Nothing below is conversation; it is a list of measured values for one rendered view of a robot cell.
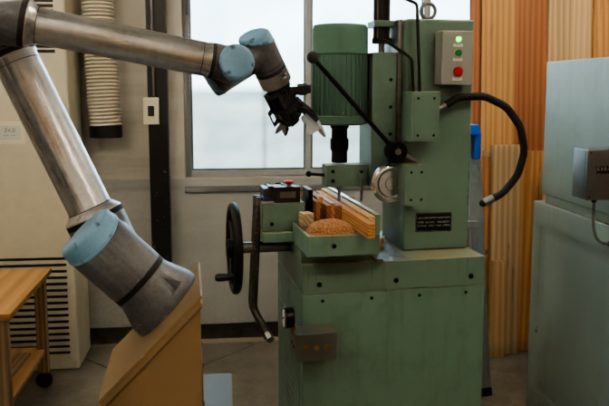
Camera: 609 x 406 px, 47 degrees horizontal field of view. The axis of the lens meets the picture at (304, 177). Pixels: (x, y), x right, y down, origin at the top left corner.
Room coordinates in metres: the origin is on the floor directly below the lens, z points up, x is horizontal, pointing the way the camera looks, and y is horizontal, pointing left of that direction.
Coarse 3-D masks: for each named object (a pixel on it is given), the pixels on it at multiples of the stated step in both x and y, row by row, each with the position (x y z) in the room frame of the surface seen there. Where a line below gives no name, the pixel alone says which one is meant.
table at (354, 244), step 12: (300, 228) 2.03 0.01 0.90; (264, 240) 2.10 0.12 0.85; (276, 240) 2.11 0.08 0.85; (288, 240) 2.12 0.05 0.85; (300, 240) 2.02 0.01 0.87; (312, 240) 1.92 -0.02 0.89; (324, 240) 1.92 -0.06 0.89; (336, 240) 1.93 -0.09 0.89; (348, 240) 1.94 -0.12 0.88; (360, 240) 1.94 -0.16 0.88; (372, 240) 1.95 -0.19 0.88; (312, 252) 1.92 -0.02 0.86; (324, 252) 1.92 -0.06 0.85; (336, 252) 1.93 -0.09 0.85; (348, 252) 1.94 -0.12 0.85; (360, 252) 1.94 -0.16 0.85; (372, 252) 1.95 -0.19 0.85
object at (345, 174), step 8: (328, 168) 2.19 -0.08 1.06; (336, 168) 2.20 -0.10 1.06; (344, 168) 2.20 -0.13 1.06; (352, 168) 2.21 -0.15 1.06; (360, 168) 2.21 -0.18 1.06; (328, 176) 2.19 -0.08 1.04; (336, 176) 2.20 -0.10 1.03; (344, 176) 2.20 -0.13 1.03; (352, 176) 2.21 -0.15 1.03; (328, 184) 2.19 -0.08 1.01; (336, 184) 2.20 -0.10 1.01; (344, 184) 2.20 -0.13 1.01; (352, 184) 2.21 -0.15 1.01
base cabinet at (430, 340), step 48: (288, 288) 2.21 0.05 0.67; (432, 288) 2.07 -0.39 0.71; (480, 288) 2.10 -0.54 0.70; (288, 336) 2.20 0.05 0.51; (384, 336) 2.04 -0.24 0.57; (432, 336) 2.07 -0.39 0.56; (480, 336) 2.10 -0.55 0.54; (288, 384) 2.19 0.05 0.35; (336, 384) 2.01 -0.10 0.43; (384, 384) 2.04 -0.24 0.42; (432, 384) 2.07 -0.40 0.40; (480, 384) 2.10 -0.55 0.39
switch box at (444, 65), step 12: (444, 36) 2.12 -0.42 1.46; (468, 36) 2.14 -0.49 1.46; (444, 48) 2.12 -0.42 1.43; (456, 48) 2.13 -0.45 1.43; (468, 48) 2.14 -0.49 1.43; (444, 60) 2.12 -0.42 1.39; (468, 60) 2.14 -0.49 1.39; (444, 72) 2.12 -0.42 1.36; (468, 72) 2.14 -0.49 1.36; (444, 84) 2.13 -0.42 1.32; (456, 84) 2.14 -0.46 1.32; (468, 84) 2.15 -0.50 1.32
